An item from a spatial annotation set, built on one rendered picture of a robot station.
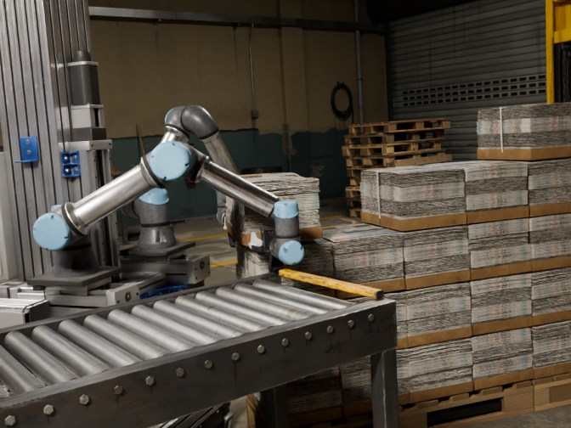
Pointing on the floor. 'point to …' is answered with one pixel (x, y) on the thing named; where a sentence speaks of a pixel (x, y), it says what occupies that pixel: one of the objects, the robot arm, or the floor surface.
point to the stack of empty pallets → (390, 133)
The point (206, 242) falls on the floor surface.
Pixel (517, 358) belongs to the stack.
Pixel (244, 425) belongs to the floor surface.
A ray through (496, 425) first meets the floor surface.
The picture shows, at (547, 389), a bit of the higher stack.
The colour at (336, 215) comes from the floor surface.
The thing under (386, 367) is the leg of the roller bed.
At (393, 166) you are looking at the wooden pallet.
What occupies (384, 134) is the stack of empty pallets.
